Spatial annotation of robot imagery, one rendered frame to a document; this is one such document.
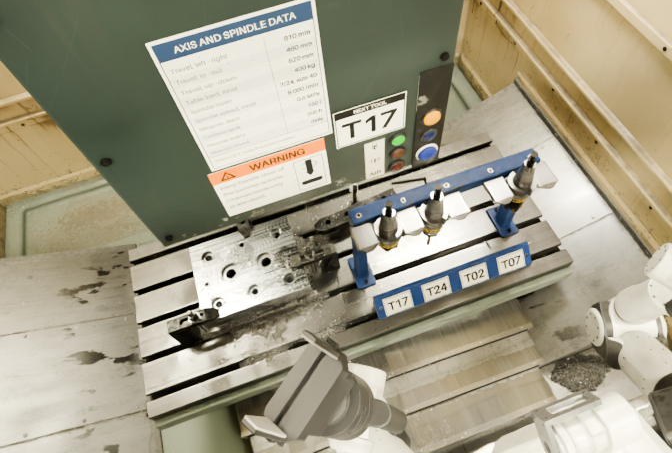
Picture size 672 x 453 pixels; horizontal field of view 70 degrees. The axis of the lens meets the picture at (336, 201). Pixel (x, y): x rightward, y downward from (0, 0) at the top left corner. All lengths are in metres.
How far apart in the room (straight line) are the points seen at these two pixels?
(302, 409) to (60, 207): 1.79
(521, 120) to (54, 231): 1.82
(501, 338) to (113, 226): 1.47
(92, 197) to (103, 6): 1.78
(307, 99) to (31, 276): 1.48
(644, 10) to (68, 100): 1.23
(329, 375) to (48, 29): 0.44
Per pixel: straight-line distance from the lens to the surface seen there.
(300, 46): 0.52
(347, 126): 0.62
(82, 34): 0.48
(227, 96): 0.54
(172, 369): 1.41
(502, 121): 1.84
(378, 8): 0.52
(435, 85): 0.64
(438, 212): 1.07
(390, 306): 1.31
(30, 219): 2.30
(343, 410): 0.65
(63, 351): 1.78
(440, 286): 1.33
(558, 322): 1.60
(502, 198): 1.15
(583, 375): 1.65
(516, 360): 1.55
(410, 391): 1.43
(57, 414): 1.72
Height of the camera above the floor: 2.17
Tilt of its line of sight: 58 degrees down
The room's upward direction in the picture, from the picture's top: 9 degrees counter-clockwise
